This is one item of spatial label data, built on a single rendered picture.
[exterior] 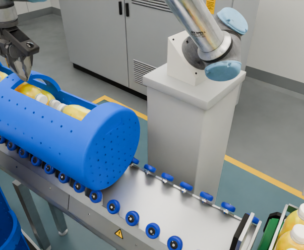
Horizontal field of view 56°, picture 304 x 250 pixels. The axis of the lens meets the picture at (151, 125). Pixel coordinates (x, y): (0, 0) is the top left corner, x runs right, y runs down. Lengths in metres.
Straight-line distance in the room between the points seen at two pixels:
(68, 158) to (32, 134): 0.16
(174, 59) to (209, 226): 0.64
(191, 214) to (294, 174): 1.73
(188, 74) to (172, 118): 0.20
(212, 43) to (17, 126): 0.67
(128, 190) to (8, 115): 0.48
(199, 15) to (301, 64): 2.81
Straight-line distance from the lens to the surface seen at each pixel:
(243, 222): 0.85
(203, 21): 0.87
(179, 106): 1.18
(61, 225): 2.02
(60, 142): 0.89
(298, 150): 2.88
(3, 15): 1.03
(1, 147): 1.35
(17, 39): 1.02
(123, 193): 1.03
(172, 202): 1.00
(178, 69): 1.19
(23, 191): 1.63
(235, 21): 1.08
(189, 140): 1.24
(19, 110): 1.04
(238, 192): 2.33
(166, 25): 2.64
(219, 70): 0.97
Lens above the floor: 1.72
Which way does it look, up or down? 37 degrees down
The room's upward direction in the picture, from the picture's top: straight up
